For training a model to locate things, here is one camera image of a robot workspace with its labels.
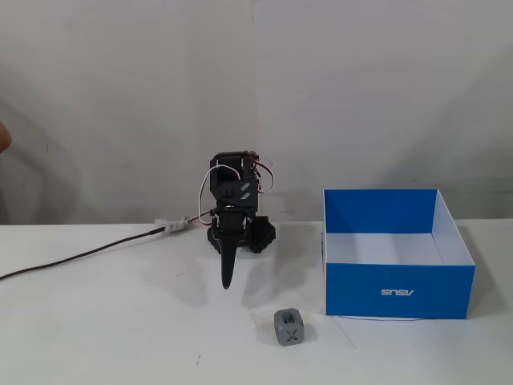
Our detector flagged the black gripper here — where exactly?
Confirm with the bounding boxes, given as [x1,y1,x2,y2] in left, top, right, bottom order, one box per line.
[211,206,252,291]

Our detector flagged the gray cube block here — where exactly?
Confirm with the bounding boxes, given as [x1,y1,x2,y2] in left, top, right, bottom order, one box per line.
[273,308,308,347]

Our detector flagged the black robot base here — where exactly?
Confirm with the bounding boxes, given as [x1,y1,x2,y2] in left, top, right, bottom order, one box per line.
[205,215,277,256]

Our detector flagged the blue cardboard box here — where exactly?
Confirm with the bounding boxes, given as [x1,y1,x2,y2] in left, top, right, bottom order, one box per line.
[321,188,477,320]

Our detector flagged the person's hand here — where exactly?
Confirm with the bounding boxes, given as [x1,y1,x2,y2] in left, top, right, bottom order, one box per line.
[0,120,12,156]

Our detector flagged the red and white wires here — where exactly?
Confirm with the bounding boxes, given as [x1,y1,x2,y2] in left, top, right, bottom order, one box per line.
[187,207,220,226]

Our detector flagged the white cable connector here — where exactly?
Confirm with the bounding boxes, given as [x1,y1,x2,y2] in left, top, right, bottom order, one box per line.
[153,216,194,234]

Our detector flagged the black power cable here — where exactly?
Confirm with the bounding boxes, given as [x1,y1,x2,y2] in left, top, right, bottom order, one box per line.
[0,225,167,282]

